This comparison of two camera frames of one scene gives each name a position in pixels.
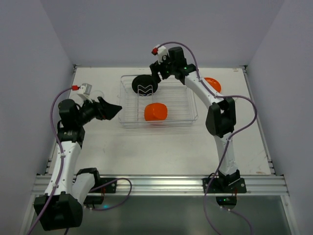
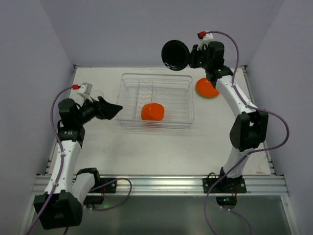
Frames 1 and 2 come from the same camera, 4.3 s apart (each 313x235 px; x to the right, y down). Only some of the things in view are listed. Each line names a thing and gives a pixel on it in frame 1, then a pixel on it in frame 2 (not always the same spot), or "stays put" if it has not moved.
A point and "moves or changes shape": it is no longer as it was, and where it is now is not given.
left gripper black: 100,109 stays put
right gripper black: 155,69 -> 193,57
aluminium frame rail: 257,185 stays put
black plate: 144,85 moves or changes shape
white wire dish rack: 172,91 stays put
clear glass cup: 97,93 stays put
